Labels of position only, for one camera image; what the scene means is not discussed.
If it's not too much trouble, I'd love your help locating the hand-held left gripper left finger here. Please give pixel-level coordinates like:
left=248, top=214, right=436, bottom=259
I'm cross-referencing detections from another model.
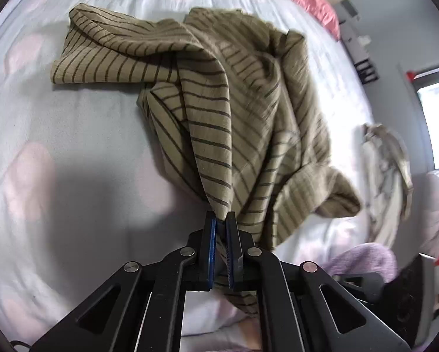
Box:
left=30, top=211, right=218, bottom=352

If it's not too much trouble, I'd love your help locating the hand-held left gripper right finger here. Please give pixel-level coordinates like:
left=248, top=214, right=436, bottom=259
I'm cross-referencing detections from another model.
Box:
left=225, top=211, right=413, bottom=352

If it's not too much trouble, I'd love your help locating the olive striped button shirt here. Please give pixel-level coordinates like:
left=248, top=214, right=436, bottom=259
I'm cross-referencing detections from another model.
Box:
left=51, top=3, right=362, bottom=318

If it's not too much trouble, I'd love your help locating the grey white patterned garment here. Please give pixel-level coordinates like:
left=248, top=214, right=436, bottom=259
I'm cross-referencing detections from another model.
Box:
left=362, top=123, right=414, bottom=250

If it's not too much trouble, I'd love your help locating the bright window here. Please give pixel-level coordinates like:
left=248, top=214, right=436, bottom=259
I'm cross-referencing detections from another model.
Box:
left=416, top=81, right=439, bottom=171

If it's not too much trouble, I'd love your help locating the white nightstand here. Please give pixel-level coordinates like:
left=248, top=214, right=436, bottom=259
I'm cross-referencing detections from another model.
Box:
left=339, top=0, right=379, bottom=85

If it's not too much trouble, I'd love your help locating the person's purple clothing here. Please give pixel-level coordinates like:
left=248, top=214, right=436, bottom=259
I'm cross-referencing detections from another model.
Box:
left=327, top=244, right=400, bottom=277

